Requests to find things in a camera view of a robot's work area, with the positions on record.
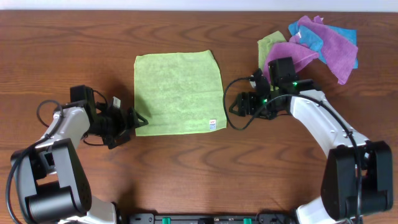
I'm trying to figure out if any right black camera cable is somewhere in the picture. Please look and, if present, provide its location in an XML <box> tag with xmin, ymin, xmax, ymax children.
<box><xmin>222</xmin><ymin>76</ymin><xmax>363</xmax><ymax>224</ymax></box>

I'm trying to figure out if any light green cloth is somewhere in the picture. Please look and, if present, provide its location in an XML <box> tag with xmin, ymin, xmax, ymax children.
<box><xmin>134</xmin><ymin>50</ymin><xmax>227</xmax><ymax>136</ymax></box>

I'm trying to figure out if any olive green cloth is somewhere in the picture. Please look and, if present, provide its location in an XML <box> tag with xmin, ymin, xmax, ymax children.
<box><xmin>257</xmin><ymin>31</ymin><xmax>286</xmax><ymax>71</ymax></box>

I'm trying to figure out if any left black camera cable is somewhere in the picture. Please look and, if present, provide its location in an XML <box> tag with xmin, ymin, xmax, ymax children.
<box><xmin>5</xmin><ymin>89</ymin><xmax>109</xmax><ymax>224</ymax></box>

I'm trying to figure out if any purple cloth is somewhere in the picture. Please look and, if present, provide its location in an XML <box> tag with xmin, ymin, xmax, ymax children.
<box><xmin>263</xmin><ymin>16</ymin><xmax>358</xmax><ymax>85</ymax></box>

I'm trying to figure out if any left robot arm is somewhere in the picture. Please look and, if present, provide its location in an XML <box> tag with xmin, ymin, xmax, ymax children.
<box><xmin>5</xmin><ymin>85</ymin><xmax>148</xmax><ymax>223</ymax></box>

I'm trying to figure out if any black camera cable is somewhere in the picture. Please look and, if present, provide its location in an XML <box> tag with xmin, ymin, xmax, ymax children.
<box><xmin>5</xmin><ymin>89</ymin><xmax>109</xmax><ymax>224</ymax></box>
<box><xmin>222</xmin><ymin>76</ymin><xmax>363</xmax><ymax>224</ymax></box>

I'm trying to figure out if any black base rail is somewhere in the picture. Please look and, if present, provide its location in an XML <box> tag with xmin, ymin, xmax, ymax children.
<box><xmin>128</xmin><ymin>213</ymin><xmax>297</xmax><ymax>224</ymax></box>

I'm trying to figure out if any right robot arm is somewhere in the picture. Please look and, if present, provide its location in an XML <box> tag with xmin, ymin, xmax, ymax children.
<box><xmin>224</xmin><ymin>77</ymin><xmax>394</xmax><ymax>223</ymax></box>

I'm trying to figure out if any blue cloth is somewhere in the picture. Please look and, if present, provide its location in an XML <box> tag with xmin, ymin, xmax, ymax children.
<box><xmin>288</xmin><ymin>21</ymin><xmax>357</xmax><ymax>63</ymax></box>

